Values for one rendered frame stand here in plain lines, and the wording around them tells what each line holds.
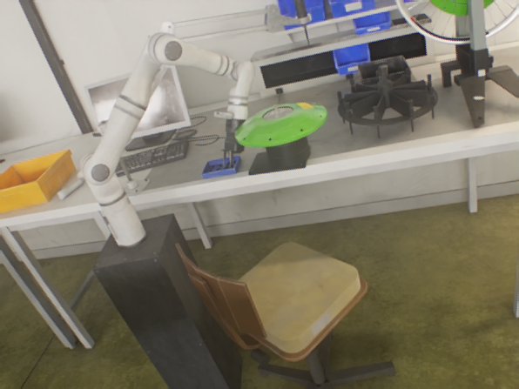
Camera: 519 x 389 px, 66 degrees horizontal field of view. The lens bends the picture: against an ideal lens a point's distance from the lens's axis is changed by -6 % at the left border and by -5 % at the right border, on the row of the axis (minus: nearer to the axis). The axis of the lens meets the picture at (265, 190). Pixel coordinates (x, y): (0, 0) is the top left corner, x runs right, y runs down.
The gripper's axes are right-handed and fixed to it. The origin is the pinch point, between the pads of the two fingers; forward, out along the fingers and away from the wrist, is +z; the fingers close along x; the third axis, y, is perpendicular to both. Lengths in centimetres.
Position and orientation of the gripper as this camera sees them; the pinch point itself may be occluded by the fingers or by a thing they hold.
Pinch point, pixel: (226, 167)
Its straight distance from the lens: 155.0
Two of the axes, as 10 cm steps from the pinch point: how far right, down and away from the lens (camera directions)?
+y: 7.6, -0.6, 6.5
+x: -6.4, -2.3, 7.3
